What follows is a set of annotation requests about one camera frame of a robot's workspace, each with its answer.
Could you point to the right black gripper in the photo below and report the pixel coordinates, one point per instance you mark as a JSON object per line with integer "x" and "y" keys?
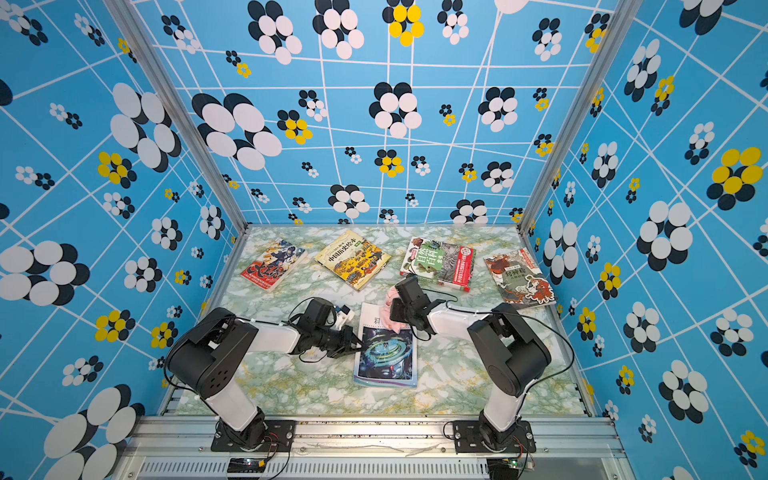
{"x": 396, "y": 315}

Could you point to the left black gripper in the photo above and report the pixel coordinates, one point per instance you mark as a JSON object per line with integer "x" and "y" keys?
{"x": 347, "y": 345}

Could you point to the pink cloth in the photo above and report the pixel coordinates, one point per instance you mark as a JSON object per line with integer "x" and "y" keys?
{"x": 416, "y": 296}

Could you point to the white book with galaxy cover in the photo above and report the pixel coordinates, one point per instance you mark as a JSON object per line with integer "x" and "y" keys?
{"x": 388, "y": 358}

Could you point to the yellow Chinese history picture book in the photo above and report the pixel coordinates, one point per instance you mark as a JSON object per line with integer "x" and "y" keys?
{"x": 353, "y": 258}

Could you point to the red manga book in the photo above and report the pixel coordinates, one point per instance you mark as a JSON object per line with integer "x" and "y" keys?
{"x": 270, "y": 268}

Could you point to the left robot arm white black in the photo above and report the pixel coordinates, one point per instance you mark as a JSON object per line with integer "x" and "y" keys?
{"x": 207, "y": 357}

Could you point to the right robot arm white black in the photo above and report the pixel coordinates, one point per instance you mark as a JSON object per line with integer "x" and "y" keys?
{"x": 513, "y": 355}

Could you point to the green red dinosaur book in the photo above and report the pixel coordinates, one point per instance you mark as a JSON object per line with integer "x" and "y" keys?
{"x": 446, "y": 263}

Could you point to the red brown illustrated book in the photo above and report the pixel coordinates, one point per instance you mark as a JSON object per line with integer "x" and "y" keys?
{"x": 519, "y": 279}

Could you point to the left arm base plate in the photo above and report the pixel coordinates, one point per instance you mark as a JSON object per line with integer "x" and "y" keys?
{"x": 265, "y": 436}

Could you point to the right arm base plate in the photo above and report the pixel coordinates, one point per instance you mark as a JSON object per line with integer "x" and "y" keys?
{"x": 474, "y": 436}

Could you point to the aluminium front rail frame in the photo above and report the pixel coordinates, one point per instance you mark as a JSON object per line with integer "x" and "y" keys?
{"x": 416, "y": 447}

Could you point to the right aluminium corner post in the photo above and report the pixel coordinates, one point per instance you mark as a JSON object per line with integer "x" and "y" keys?
{"x": 621, "y": 21}

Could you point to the aluminium corner post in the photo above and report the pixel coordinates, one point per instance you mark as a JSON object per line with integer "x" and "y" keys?
{"x": 621, "y": 21}
{"x": 127, "y": 20}

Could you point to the left aluminium corner post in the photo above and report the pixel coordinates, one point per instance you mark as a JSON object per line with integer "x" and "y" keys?
{"x": 127, "y": 20}

